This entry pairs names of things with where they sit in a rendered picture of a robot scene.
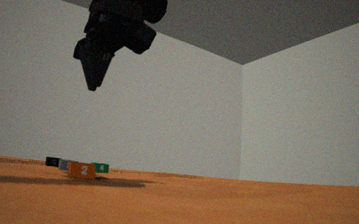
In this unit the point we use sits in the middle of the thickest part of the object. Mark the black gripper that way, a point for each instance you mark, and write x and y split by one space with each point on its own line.
105 35

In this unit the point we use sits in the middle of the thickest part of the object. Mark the orange block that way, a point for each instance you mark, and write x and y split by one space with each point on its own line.
81 170

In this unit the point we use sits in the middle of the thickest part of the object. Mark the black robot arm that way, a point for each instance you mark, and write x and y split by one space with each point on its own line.
141 40

